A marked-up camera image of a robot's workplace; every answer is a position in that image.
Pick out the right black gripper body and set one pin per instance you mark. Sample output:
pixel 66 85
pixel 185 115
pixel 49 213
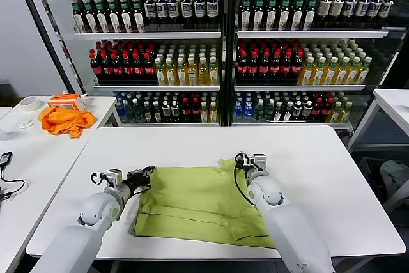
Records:
pixel 247 162

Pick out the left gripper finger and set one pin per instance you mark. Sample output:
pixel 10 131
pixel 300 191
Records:
pixel 150 168
pixel 135 172

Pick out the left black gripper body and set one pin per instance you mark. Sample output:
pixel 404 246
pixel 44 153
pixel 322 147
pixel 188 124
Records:
pixel 137 181

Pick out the light green t-shirt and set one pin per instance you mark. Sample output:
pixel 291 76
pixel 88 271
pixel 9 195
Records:
pixel 191 196

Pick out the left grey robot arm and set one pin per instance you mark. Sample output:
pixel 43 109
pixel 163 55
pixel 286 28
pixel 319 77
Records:
pixel 89 209

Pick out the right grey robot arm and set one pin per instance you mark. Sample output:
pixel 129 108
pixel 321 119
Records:
pixel 287 228

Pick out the white shelf board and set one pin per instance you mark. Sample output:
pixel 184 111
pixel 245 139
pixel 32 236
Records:
pixel 300 88
pixel 169 124
pixel 147 36
pixel 313 34
pixel 156 89
pixel 287 124

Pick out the blue water bottle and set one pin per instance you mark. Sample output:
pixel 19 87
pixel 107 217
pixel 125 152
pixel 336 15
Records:
pixel 120 110
pixel 238 113
pixel 248 112

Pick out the white cap dark bottle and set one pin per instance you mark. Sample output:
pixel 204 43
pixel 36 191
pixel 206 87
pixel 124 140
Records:
pixel 165 113
pixel 278 113
pixel 156 113
pixel 147 113
pixel 296 112
pixel 174 113
pixel 287 113
pixel 306 112

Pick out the yellow drink bottle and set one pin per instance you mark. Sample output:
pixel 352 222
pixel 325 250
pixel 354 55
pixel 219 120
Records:
pixel 306 74
pixel 352 74
pixel 181 74
pixel 345 113
pixel 203 74
pixel 214 74
pixel 330 74
pixel 341 74
pixel 363 74
pixel 318 74
pixel 192 74
pixel 335 113
pixel 171 74
pixel 159 74
pixel 204 114
pixel 213 114

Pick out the red cap cola bottle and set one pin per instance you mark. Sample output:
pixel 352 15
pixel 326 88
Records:
pixel 242 68
pixel 96 70
pixel 149 70
pixel 326 111
pixel 263 68
pixel 285 68
pixel 316 111
pixel 253 68
pixel 296 67
pixel 106 70
pixel 186 112
pixel 138 70
pixel 117 70
pixel 196 112
pixel 274 68
pixel 128 70

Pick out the white side table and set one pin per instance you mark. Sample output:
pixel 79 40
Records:
pixel 393 97
pixel 99 106

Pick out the crumpled orange cloth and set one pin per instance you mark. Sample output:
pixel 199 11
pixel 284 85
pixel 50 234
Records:
pixel 64 122

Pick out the orange and white box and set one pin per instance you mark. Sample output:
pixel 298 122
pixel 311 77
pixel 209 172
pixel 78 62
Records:
pixel 65 102

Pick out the small white plastic piece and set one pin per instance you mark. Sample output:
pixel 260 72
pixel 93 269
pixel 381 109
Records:
pixel 26 123

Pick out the black storage crate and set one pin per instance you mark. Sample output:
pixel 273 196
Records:
pixel 367 170

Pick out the beige masking tape roll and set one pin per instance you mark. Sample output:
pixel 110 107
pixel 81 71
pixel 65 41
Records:
pixel 32 109

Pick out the black power adapter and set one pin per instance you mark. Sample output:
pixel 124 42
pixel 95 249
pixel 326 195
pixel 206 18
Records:
pixel 6 159

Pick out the pale cloth bundle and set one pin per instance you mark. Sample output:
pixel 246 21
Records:
pixel 393 177

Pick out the green cap dark tea bottle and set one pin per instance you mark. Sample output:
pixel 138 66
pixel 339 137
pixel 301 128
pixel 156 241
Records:
pixel 258 15
pixel 296 15
pixel 284 15
pixel 78 17
pixel 113 17
pixel 101 17
pixel 245 15
pixel 308 15
pixel 125 17
pixel 90 17
pixel 271 15
pixel 138 17

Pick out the white cap blue label bottle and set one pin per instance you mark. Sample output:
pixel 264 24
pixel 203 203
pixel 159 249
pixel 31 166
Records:
pixel 161 11
pixel 172 11
pixel 211 9
pixel 373 10
pixel 385 11
pixel 187 10
pixel 360 10
pixel 199 10
pixel 149 11
pixel 347 9

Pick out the beige label dark bottle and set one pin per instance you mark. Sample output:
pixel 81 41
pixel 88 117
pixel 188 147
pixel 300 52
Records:
pixel 323 9
pixel 335 9

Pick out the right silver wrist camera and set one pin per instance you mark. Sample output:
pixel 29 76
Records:
pixel 260 161

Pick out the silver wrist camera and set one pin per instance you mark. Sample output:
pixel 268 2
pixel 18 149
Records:
pixel 260 161
pixel 114 177

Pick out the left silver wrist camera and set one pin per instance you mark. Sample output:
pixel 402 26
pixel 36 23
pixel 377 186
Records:
pixel 114 177

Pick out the black cabinet post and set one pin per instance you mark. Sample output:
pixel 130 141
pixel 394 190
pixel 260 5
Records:
pixel 229 46

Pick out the black slanted door frame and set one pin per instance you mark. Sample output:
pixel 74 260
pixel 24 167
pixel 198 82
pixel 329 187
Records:
pixel 45 30

